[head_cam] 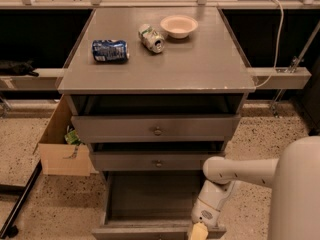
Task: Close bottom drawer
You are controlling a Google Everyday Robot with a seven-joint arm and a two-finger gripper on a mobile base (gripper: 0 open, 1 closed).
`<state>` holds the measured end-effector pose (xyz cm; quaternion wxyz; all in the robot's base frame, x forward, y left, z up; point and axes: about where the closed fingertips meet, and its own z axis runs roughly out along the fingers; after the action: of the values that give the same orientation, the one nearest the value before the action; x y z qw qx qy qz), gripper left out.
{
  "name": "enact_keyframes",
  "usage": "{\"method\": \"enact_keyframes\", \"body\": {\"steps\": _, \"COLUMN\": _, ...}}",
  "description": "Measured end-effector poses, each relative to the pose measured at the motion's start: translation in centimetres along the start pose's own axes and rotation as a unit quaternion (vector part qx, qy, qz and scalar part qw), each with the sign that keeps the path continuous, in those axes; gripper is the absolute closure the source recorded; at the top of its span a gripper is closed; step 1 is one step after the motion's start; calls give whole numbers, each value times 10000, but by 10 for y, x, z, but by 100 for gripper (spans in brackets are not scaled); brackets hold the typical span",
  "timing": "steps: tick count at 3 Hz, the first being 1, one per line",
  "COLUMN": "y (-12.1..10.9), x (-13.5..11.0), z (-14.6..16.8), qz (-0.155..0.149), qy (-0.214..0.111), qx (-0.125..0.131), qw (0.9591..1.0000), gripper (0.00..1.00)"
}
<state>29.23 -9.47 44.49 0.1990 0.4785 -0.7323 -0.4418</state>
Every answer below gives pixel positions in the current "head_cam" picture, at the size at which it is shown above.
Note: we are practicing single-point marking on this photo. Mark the grey drawer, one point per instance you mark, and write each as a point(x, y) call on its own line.
point(155, 128)
point(148, 205)
point(151, 161)

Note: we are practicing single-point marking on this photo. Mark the white paper bowl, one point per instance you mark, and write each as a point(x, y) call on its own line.
point(178, 26)

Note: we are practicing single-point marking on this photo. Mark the grey middle drawer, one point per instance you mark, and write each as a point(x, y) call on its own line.
point(151, 161)

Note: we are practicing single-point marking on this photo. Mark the blue soda can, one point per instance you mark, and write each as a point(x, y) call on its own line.
point(110, 50)

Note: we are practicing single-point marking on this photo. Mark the cardboard box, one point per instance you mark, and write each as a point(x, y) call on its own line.
point(56, 155)

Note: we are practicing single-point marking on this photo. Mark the grey horizontal rail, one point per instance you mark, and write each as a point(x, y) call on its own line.
point(265, 78)

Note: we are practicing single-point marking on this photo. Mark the green and silver soda can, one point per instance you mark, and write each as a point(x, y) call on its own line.
point(151, 38)

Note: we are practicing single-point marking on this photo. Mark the grey bottom drawer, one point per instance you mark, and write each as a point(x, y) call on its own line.
point(148, 205)

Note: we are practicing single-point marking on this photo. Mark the black cart with wheel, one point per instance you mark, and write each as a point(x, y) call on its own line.
point(310, 100)

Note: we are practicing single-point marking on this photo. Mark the black floor stand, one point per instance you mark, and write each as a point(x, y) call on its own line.
point(21, 193)

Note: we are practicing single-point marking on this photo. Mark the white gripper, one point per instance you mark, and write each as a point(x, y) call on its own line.
point(204, 213)

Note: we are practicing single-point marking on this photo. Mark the grey wooden drawer cabinet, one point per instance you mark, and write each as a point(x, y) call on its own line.
point(202, 74)

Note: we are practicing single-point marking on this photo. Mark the grey top drawer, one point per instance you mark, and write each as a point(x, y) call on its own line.
point(155, 128)

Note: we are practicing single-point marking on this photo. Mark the green packet in box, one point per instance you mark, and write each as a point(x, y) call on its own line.
point(71, 137)

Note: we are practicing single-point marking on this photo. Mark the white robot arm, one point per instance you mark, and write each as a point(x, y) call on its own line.
point(294, 179)

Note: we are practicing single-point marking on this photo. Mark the metal diagonal strut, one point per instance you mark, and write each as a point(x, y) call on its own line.
point(301, 52)

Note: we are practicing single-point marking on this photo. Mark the black object on rail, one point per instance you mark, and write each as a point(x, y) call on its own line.
point(17, 68)

